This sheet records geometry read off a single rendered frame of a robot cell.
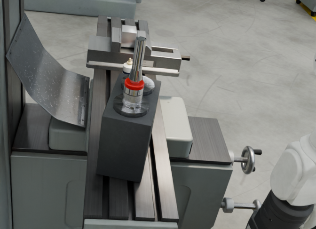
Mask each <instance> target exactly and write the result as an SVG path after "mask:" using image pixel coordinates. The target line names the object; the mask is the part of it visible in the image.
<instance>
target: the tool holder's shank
mask: <svg viewBox="0 0 316 229"><path fill-rule="evenodd" d="M146 40H147V39H146V38H145V37H142V36H140V37H136V40H135V47H134V56H133V62H132V68H131V71H130V74H129V79H130V82H131V83H133V84H138V83H140V81H141V80H142V64H143V59H144V52H145V47H146Z"/></svg>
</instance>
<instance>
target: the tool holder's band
mask: <svg viewBox="0 0 316 229"><path fill-rule="evenodd" d="M125 86H126V87H127V88H128V89H131V90H141V89H143V88H144V81H143V80H141V81H140V83H138V84H133V83H131V82H130V79H129V78H127V79H125Z"/></svg>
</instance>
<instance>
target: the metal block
mask: <svg viewBox="0 0 316 229"><path fill-rule="evenodd" d="M136 35H137V32H136V26H129V25H122V31H121V47H132V48H134V47H135V40H136Z"/></svg>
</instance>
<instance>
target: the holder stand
mask: <svg viewBox="0 0 316 229"><path fill-rule="evenodd" d="M128 77H129V75H128V74H123V73H120V74H119V75H118V78H117V80H116V83H115V85H114V88H113V90H112V93H111V95H110V97H109V100H108V102H107V105H106V107H105V110H104V112H103V115H102V120H101V129H100V138H99V147H98V156H97V165H96V174H100V175H105V176H109V177H114V178H119V179H123V180H128V181H133V182H141V180H142V174H143V170H144V166H145V161H146V157H147V153H148V148H149V143H150V138H151V133H152V129H153V124H154V118H155V114H156V108H157V103H158V97H159V92H160V87H161V81H159V80H154V79H150V78H148V77H145V76H143V75H142V80H143V81H144V89H143V95H142V103H141V106H140V107H138V108H128V107H126V106H124V105H123V103H122V98H123V91H124V84H125V79H127V78H128Z"/></svg>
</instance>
